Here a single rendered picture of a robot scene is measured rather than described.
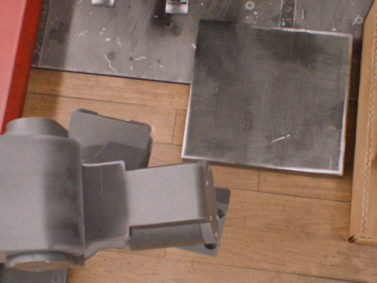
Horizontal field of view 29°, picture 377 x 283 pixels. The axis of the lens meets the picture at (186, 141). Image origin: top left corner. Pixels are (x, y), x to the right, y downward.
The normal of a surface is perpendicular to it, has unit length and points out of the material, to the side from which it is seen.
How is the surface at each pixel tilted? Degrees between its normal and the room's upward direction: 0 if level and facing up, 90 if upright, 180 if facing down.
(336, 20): 0
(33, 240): 17
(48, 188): 27
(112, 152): 61
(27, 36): 90
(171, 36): 0
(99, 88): 0
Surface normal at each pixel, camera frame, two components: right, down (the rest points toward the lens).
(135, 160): 0.20, -0.95
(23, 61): 0.99, 0.11
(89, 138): -0.11, 0.25
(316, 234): -0.04, -0.25
